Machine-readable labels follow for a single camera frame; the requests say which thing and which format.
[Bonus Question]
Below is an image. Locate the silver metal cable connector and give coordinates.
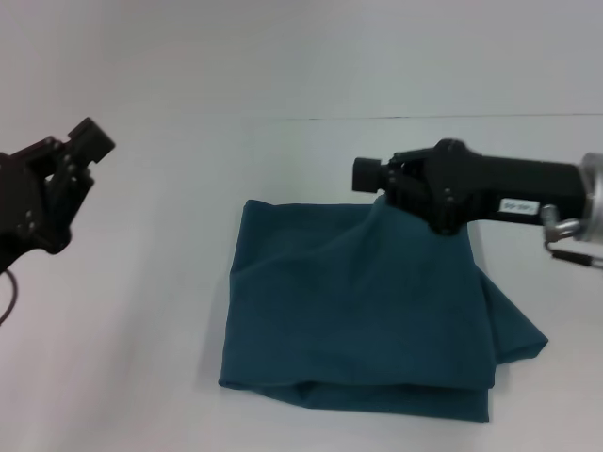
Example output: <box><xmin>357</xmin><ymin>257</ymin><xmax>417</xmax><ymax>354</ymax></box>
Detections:
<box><xmin>539</xmin><ymin>202</ymin><xmax>584</xmax><ymax>242</ymax></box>

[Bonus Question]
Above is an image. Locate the blue shirt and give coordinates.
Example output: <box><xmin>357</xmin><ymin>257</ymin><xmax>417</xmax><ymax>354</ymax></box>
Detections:
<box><xmin>218</xmin><ymin>194</ymin><xmax>551</xmax><ymax>424</ymax></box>

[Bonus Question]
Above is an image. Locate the grey cable with metal plug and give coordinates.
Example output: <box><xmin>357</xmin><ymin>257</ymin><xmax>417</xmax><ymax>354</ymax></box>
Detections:
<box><xmin>545</xmin><ymin>238</ymin><xmax>603</xmax><ymax>273</ymax></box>

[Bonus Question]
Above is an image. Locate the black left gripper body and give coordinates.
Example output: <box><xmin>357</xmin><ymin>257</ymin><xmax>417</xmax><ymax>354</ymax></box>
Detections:
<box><xmin>0</xmin><ymin>135</ymin><xmax>74</xmax><ymax>274</ymax></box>

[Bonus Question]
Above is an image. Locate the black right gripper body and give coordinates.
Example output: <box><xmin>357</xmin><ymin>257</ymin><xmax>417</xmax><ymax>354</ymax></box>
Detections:
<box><xmin>421</xmin><ymin>137</ymin><xmax>588</xmax><ymax>236</ymax></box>

